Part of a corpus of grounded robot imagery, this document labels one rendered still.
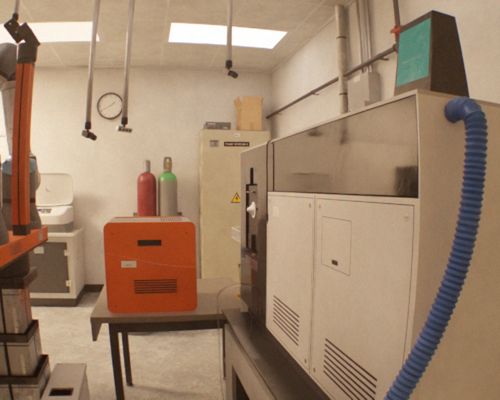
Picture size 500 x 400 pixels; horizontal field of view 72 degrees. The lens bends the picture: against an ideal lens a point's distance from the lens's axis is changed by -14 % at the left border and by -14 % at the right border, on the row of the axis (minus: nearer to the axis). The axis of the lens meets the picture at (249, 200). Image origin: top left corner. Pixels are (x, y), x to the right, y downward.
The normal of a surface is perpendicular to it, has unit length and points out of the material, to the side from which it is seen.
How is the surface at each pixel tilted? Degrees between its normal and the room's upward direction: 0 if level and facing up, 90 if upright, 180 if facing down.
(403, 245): 90
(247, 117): 90
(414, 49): 80
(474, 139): 117
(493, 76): 90
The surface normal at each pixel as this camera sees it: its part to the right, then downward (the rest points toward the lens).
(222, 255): 0.24, 0.03
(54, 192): 0.24, 0.29
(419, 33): -0.95, -0.16
